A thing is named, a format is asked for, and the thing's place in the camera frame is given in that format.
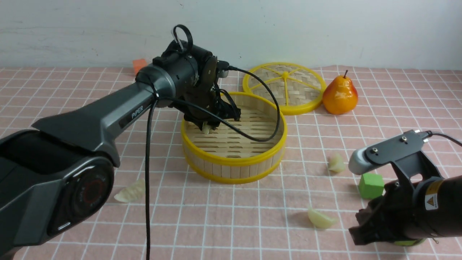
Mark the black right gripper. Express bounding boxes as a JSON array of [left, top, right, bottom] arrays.
[[349, 182, 442, 246]]

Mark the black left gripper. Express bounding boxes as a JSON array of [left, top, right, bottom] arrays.
[[172, 56, 241, 127]]

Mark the pale dumpling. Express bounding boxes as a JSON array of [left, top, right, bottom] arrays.
[[114, 179, 146, 203], [201, 122, 211, 135], [328, 153, 346, 173], [307, 208, 338, 229]]

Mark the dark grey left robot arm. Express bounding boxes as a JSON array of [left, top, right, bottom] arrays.
[[0, 41, 238, 260]]

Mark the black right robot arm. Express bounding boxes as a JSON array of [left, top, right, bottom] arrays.
[[349, 176, 462, 245]]

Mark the bamboo steamer lid yellow rim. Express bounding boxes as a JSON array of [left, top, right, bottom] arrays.
[[250, 62, 327, 116]]

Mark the bamboo steamer tray yellow rim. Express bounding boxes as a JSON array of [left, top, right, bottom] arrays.
[[180, 92, 287, 184]]

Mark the green striped toy watermelon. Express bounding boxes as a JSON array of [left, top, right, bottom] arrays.
[[392, 238, 427, 247]]

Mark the green foam cube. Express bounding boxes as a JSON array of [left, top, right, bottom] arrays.
[[358, 173, 385, 200]]

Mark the orange foam cube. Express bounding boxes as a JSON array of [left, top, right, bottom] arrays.
[[132, 58, 148, 75]]

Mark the pale dumpling front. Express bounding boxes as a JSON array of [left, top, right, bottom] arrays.
[[307, 208, 338, 229]]

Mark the pink checkered tablecloth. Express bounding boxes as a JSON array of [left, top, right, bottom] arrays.
[[0, 66, 461, 260]]

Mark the orange yellow toy pear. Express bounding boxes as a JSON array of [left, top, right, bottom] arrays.
[[322, 70, 359, 115]]

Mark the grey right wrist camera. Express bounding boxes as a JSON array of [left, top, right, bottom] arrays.
[[348, 130, 431, 176]]

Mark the black right camera cable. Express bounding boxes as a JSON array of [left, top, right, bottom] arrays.
[[426, 131, 462, 147]]

